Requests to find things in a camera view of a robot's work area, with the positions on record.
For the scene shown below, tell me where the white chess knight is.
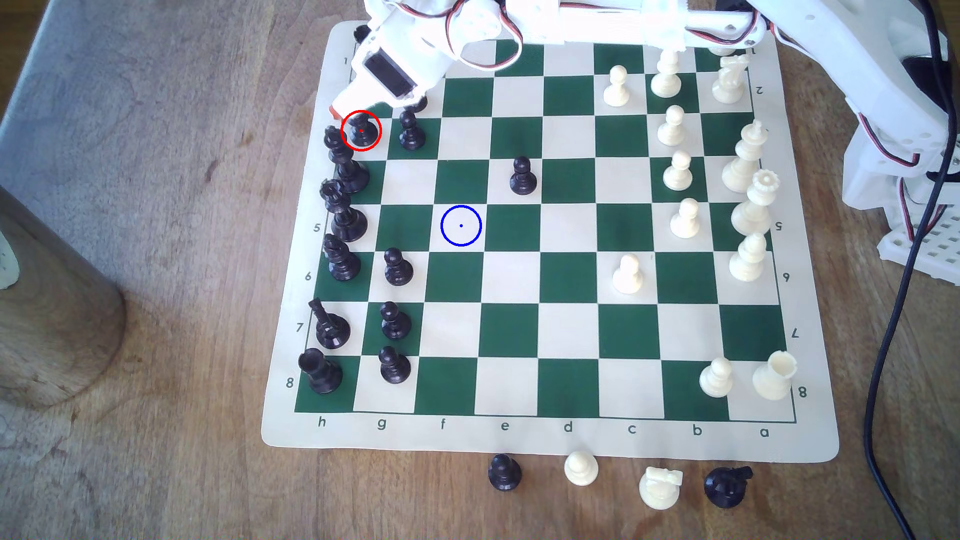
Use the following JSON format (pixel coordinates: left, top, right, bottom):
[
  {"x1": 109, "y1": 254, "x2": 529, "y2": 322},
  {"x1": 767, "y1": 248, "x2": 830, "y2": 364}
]
[
  {"x1": 711, "y1": 55, "x2": 750, "y2": 105},
  {"x1": 638, "y1": 465, "x2": 684, "y2": 511}
]

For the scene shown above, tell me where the black chess queen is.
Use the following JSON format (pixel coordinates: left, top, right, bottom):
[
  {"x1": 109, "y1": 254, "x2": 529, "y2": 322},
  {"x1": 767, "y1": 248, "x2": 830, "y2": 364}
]
[{"x1": 319, "y1": 178, "x2": 369, "y2": 243}]

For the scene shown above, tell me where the green and cream chess mat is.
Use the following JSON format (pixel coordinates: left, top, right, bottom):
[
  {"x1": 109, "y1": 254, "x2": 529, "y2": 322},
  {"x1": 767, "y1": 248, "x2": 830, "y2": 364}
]
[{"x1": 260, "y1": 18, "x2": 841, "y2": 465}]

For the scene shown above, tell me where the white chess bishop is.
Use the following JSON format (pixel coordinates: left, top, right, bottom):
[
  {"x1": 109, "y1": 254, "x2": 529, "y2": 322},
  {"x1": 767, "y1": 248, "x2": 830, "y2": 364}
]
[{"x1": 728, "y1": 232, "x2": 769, "y2": 283}]

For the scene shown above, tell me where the black chess knight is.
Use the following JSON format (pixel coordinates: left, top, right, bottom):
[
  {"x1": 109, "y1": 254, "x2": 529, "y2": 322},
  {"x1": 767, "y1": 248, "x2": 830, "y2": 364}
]
[
  {"x1": 309, "y1": 297, "x2": 352, "y2": 351},
  {"x1": 703, "y1": 465, "x2": 753, "y2": 510}
]

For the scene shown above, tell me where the black chess king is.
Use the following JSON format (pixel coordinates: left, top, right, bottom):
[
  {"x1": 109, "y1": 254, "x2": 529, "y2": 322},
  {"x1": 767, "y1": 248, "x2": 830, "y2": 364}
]
[{"x1": 323, "y1": 125, "x2": 371, "y2": 195}]

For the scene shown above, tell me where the white chess rook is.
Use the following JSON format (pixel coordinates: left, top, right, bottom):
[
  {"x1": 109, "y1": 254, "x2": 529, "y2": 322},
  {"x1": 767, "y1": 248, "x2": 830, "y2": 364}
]
[{"x1": 751, "y1": 350, "x2": 798, "y2": 402}]

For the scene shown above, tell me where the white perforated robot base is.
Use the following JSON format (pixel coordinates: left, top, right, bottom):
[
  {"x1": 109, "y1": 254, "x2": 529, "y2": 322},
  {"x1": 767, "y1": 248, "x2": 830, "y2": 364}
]
[{"x1": 876, "y1": 201, "x2": 960, "y2": 287}]

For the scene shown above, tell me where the white chess queen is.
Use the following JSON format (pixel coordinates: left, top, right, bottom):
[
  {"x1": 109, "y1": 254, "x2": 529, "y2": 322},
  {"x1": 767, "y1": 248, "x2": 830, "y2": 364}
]
[{"x1": 730, "y1": 168, "x2": 781, "y2": 237}]

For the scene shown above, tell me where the black cable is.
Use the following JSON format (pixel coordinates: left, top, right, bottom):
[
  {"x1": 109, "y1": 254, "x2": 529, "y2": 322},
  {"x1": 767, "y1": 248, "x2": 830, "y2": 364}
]
[{"x1": 862, "y1": 0, "x2": 960, "y2": 540}]

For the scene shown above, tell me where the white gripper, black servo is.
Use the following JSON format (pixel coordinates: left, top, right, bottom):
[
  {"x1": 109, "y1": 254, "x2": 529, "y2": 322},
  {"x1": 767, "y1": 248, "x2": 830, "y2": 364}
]
[{"x1": 329, "y1": 13, "x2": 502, "y2": 122}]

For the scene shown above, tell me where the red black servo wire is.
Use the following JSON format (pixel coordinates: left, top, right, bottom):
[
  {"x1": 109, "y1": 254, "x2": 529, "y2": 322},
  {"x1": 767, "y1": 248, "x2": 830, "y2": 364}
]
[{"x1": 894, "y1": 176, "x2": 951, "y2": 250}]

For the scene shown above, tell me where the white chess king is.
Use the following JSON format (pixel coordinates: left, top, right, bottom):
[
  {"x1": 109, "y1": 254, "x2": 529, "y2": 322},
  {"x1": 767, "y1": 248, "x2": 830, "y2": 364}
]
[{"x1": 721, "y1": 120, "x2": 770, "y2": 194}]

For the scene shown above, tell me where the white chess pawn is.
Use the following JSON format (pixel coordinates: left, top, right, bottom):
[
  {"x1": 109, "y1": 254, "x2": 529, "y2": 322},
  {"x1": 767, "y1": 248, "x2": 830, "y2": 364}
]
[
  {"x1": 612, "y1": 253, "x2": 645, "y2": 295},
  {"x1": 657, "y1": 105, "x2": 687, "y2": 147},
  {"x1": 564, "y1": 450, "x2": 600, "y2": 487},
  {"x1": 603, "y1": 65, "x2": 633, "y2": 108},
  {"x1": 699, "y1": 357, "x2": 735, "y2": 399},
  {"x1": 662, "y1": 150, "x2": 694, "y2": 192},
  {"x1": 650, "y1": 46, "x2": 683, "y2": 99},
  {"x1": 669, "y1": 198, "x2": 702, "y2": 240}
]

